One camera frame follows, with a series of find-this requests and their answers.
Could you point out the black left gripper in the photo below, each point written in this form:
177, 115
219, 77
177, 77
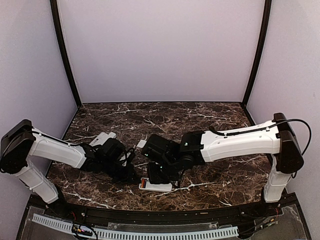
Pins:
128, 175

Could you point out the orange battery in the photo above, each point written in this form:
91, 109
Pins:
143, 183

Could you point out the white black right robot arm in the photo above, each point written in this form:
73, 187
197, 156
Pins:
169, 159

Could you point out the black front rail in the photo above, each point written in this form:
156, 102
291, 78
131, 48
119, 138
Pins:
243, 215

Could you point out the white remote control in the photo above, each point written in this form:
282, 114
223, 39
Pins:
163, 188

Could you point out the white battery cover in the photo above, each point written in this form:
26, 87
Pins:
141, 144

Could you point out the white slotted cable duct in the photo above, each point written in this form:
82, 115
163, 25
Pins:
119, 231

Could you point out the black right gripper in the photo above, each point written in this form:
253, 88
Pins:
153, 177

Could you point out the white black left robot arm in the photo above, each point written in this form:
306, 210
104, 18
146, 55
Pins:
105, 154

